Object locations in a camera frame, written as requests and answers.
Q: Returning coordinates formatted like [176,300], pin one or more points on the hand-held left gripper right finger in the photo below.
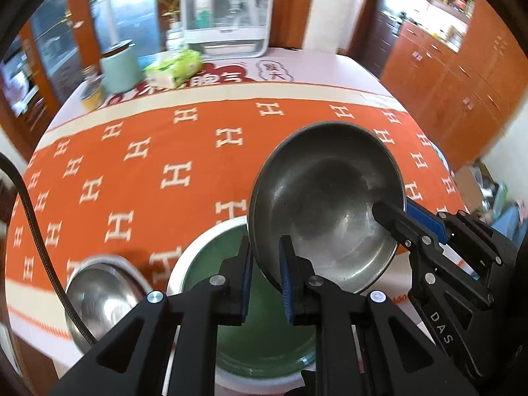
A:
[285,288]

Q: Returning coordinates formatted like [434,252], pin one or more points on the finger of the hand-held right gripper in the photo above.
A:
[392,220]
[425,218]

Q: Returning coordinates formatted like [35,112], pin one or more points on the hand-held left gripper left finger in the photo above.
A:
[246,280]

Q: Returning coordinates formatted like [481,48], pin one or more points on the green plate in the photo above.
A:
[264,338]

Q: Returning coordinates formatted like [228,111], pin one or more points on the dull steel bowl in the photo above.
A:
[330,181]

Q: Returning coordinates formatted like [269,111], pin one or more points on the white plate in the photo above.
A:
[173,280]

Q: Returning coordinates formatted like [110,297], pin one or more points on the wide-rimmed steel bowl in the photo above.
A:
[107,297]

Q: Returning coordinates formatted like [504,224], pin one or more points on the cardboard box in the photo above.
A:
[470,181]

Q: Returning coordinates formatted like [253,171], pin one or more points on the blue plastic stool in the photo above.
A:
[439,154]

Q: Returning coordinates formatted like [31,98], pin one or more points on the wooden storage cabinet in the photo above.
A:
[474,90]

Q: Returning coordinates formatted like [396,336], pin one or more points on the dark wooden door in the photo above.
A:
[387,33]

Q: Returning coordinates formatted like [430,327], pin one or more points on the green tissue pack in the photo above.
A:
[173,68]

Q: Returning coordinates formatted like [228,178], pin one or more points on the white sterilizer cabinet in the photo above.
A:
[231,41]

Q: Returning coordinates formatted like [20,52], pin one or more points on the yellow can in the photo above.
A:
[91,97]

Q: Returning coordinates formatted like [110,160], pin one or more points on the mint green canister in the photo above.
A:
[119,70]

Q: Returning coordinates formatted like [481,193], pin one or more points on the white pill bottle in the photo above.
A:
[175,40]

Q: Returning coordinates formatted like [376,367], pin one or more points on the white bottle green label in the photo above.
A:
[202,6]

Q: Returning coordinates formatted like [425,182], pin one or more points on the glass sliding door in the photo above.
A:
[123,16]

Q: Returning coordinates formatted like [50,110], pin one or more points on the wooden glass-front cabinet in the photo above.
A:
[29,82]

